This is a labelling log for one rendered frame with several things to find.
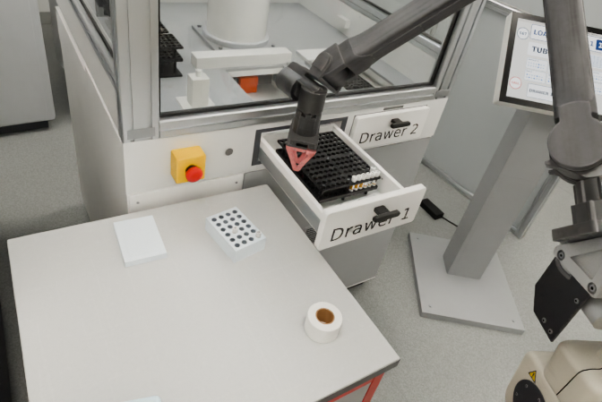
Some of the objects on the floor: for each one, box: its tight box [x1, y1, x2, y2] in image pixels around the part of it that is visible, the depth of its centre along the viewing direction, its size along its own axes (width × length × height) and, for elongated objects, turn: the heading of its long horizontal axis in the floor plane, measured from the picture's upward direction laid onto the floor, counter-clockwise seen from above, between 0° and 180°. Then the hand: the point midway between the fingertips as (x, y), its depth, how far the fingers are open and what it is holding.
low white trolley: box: [6, 184, 400, 402], centre depth 117 cm, size 58×62×76 cm
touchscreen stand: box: [408, 109, 555, 335], centre depth 189 cm, size 50×45×102 cm
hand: (296, 164), depth 109 cm, fingers open, 3 cm apart
